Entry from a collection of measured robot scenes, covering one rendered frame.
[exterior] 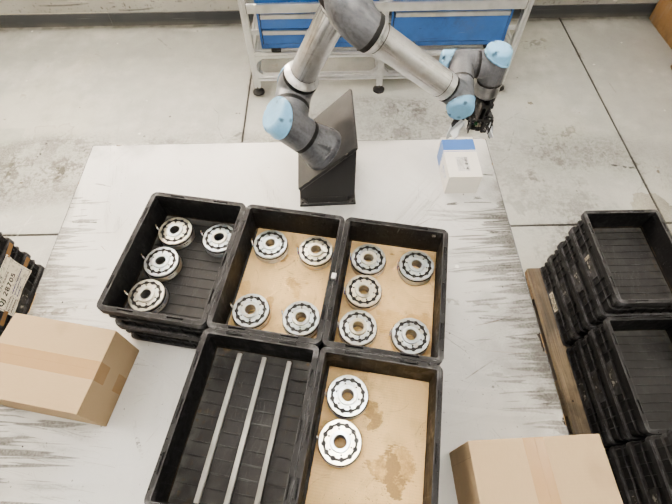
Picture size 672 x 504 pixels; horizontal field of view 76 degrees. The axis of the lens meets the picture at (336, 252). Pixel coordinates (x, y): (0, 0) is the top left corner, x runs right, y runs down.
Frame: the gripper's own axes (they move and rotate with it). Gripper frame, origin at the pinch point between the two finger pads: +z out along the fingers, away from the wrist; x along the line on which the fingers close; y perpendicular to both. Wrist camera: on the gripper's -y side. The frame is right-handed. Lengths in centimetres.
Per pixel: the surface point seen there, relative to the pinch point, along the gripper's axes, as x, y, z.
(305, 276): -56, 51, 5
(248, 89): -105, -144, 89
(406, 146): -17.4, -14.6, 18.4
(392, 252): -29, 43, 5
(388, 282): -31, 54, 5
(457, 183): -2.3, 10.0, 12.7
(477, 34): 43, -141, 50
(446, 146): -4.6, -5.2, 9.3
